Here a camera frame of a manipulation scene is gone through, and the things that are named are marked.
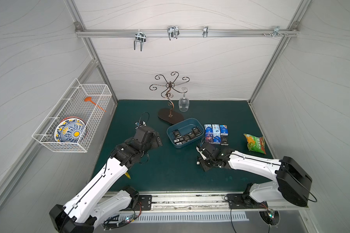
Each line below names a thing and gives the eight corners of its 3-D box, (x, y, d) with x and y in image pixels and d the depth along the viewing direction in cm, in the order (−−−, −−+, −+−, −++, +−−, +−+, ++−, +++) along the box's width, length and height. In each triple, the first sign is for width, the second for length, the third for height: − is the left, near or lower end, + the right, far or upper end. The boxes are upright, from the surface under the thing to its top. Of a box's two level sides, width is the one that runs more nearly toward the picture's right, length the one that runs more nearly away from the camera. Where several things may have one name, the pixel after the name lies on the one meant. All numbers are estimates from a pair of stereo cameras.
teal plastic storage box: (176, 150, 93) (176, 147, 89) (165, 132, 102) (165, 128, 98) (209, 134, 101) (210, 130, 98) (196, 118, 110) (197, 114, 107)
